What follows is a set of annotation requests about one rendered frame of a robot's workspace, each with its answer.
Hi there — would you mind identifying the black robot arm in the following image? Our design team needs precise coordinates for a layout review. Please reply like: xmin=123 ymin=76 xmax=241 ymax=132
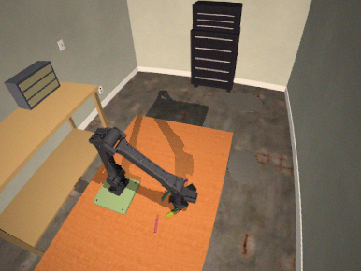
xmin=89 ymin=127 xmax=198 ymax=204

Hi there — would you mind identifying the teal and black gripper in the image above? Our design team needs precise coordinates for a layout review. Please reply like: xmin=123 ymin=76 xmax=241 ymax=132
xmin=169 ymin=195 xmax=189 ymax=211

